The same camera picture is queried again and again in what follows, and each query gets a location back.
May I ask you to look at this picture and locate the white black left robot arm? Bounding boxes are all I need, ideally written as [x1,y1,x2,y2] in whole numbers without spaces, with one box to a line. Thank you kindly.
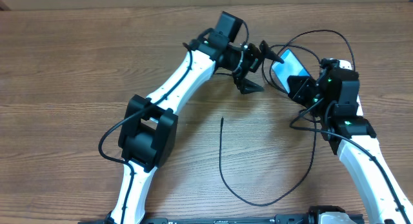
[104,28,282,223]

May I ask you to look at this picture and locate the black charger cable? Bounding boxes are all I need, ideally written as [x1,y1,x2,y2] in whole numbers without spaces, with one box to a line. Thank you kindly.
[219,29,356,207]

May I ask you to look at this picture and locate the white power strip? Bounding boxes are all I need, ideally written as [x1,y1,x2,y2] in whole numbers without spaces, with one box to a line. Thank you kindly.
[337,59,363,116]

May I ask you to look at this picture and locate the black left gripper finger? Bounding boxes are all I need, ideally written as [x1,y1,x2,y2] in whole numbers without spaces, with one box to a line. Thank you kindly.
[234,77,264,94]
[259,40,284,64]

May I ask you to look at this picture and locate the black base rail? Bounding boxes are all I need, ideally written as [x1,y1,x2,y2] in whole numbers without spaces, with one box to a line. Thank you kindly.
[77,205,365,224]

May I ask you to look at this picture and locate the Galaxy smartphone blue screen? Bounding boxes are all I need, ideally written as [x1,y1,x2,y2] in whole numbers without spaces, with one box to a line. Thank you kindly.
[271,48,310,94]

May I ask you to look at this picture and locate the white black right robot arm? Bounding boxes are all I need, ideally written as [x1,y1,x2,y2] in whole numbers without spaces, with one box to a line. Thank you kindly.
[286,59,412,223]

